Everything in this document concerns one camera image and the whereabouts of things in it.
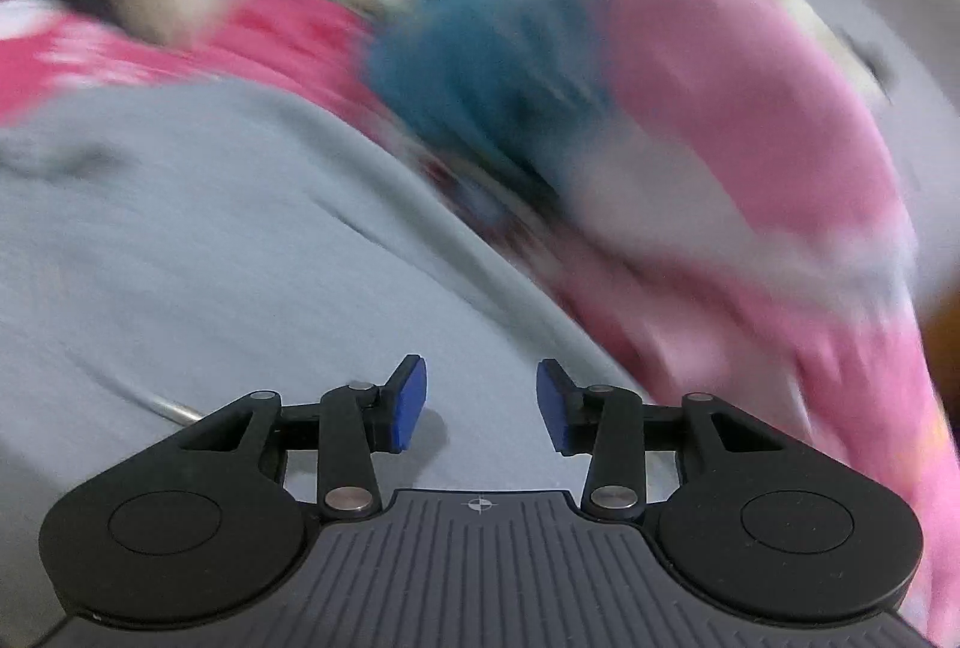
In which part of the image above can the grey hoodie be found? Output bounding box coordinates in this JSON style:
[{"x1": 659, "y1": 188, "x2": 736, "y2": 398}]
[{"x1": 0, "y1": 78, "x2": 676, "y2": 648}]

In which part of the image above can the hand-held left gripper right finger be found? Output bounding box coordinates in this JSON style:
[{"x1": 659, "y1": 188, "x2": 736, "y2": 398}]
[{"x1": 535, "y1": 358, "x2": 788, "y2": 520}]

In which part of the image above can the pink floral duvet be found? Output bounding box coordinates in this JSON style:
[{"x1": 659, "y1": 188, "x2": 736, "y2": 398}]
[{"x1": 364, "y1": 0, "x2": 960, "y2": 648}]

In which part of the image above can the pink floral bed sheet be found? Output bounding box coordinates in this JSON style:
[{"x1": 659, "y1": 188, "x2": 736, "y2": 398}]
[{"x1": 0, "y1": 0, "x2": 571, "y2": 319}]

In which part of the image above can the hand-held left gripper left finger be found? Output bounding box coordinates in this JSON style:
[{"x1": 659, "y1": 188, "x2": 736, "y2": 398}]
[{"x1": 180, "y1": 354, "x2": 428, "y2": 520}]

